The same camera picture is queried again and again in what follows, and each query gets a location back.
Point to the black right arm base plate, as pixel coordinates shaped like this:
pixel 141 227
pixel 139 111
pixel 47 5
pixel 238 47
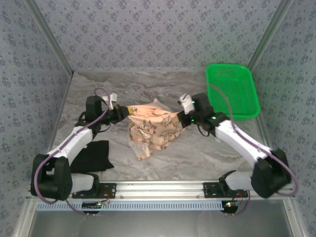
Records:
pixel 209 190

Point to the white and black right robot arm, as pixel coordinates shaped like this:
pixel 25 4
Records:
pixel 237 140

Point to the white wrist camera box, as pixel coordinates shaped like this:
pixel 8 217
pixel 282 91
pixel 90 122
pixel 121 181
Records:
pixel 110 100
pixel 186 105

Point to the green plastic mesh basket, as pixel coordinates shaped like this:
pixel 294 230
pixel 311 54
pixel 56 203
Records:
pixel 232 93

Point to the aluminium frame post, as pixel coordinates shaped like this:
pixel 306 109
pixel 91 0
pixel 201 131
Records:
pixel 54 42
pixel 264 42

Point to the peach printed t-shirt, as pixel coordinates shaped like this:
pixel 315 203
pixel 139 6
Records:
pixel 153 128

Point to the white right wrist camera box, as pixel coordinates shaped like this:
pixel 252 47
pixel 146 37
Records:
pixel 186 105

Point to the aluminium mounting rail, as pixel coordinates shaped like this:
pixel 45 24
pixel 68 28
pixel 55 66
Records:
pixel 158 190

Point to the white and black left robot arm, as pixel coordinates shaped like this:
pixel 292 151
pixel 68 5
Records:
pixel 74 140

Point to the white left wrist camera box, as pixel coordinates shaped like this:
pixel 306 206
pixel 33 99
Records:
pixel 110 100

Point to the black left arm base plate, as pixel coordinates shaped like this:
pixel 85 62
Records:
pixel 108 190

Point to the black folded cloth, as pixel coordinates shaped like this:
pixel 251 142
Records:
pixel 96 158

